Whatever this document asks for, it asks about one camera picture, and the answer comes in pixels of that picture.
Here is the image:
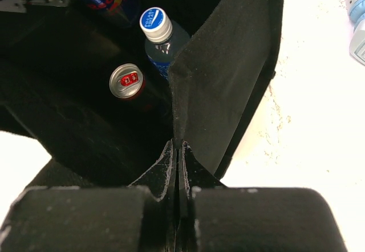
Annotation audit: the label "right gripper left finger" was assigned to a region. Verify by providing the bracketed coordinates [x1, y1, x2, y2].
[1, 141, 176, 251]

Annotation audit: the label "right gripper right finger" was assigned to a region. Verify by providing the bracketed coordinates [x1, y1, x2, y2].
[176, 142, 346, 251]

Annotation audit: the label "black canvas bag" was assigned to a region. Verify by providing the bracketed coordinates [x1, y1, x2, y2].
[1, 0, 283, 186]

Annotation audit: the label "blue label water bottle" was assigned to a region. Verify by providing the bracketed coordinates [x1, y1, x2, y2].
[139, 7, 190, 79]

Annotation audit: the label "light blue headphones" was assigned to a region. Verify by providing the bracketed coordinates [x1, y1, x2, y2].
[346, 0, 364, 65]

